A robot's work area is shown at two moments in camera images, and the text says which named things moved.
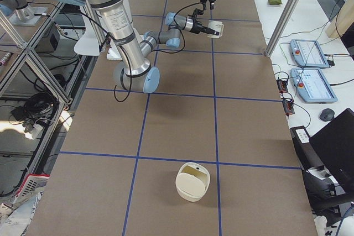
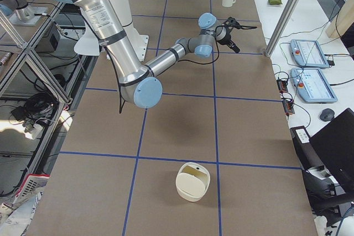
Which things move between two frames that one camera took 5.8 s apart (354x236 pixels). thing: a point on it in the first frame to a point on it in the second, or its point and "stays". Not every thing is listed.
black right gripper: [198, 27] to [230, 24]
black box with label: [308, 157] stays
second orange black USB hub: [288, 106] stays
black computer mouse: [327, 115] stays
